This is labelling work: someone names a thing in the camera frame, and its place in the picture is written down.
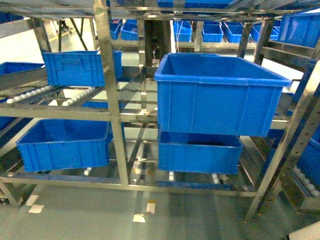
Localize blue bin upper left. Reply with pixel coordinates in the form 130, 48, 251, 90
41, 50, 123, 88

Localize large blue bin centre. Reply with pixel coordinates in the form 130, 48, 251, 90
154, 53, 292, 137

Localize blue bin far right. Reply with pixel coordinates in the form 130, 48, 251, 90
277, 12, 320, 48

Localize blue bin lower centre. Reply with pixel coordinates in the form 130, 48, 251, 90
157, 131, 244, 175

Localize blue bin lower left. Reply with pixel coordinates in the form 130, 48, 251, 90
16, 119, 113, 172

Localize steel roller shelf rack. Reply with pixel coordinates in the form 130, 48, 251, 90
0, 0, 320, 220

